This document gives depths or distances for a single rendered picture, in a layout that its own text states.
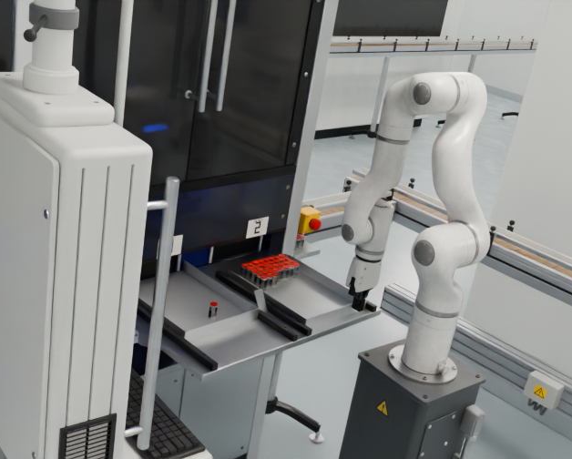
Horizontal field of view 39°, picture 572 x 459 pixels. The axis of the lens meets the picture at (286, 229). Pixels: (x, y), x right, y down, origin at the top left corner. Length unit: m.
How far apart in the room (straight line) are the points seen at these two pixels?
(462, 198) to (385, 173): 0.24
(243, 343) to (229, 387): 0.65
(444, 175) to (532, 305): 1.78
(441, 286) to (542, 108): 1.65
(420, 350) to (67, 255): 1.09
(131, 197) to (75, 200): 0.10
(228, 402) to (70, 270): 1.49
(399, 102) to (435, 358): 0.68
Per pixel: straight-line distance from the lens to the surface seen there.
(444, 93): 1.99
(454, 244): 2.04
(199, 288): 2.40
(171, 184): 1.47
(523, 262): 3.01
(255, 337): 2.20
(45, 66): 1.54
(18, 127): 1.53
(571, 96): 3.54
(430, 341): 2.17
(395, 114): 2.15
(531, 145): 3.63
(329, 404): 3.58
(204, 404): 2.75
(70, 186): 1.37
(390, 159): 2.18
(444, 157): 2.05
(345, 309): 2.38
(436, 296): 2.11
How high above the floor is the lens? 1.98
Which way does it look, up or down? 22 degrees down
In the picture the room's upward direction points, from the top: 10 degrees clockwise
